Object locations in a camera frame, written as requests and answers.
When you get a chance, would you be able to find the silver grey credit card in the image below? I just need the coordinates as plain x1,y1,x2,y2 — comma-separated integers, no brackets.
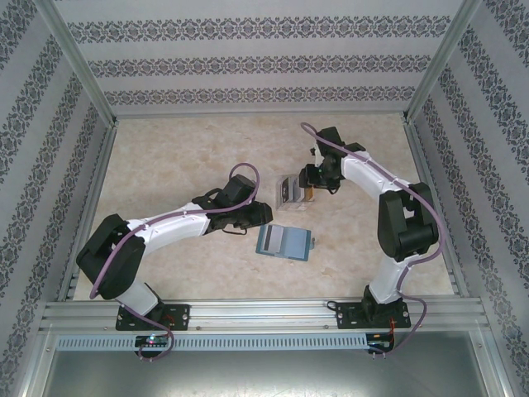
267,225,287,254

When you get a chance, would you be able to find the teal blue card holder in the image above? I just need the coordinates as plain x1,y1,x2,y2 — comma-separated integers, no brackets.
255,223,318,265

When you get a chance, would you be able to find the clear acrylic card stand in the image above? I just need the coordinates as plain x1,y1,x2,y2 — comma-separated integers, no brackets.
274,175,320,213

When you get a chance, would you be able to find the grey sheet metal shelf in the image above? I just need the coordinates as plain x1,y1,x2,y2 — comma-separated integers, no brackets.
41,330,497,397

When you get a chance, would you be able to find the aluminium table back rail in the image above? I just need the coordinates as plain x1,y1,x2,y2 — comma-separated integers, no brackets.
111,109,410,121

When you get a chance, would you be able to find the aluminium table side rail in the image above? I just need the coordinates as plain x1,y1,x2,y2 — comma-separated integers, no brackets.
403,122,470,298
55,122,121,302

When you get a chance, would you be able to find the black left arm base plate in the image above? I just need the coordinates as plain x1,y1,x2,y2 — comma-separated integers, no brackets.
115,304,191,332

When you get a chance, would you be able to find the slotted grey cable duct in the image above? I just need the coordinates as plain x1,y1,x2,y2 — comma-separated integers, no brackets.
55,333,369,352

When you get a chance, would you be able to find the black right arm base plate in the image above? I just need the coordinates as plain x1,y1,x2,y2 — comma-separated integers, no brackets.
334,301,411,331

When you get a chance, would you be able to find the aluminium frame post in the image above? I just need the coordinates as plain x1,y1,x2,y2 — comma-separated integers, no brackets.
35,0,119,125
403,0,488,124

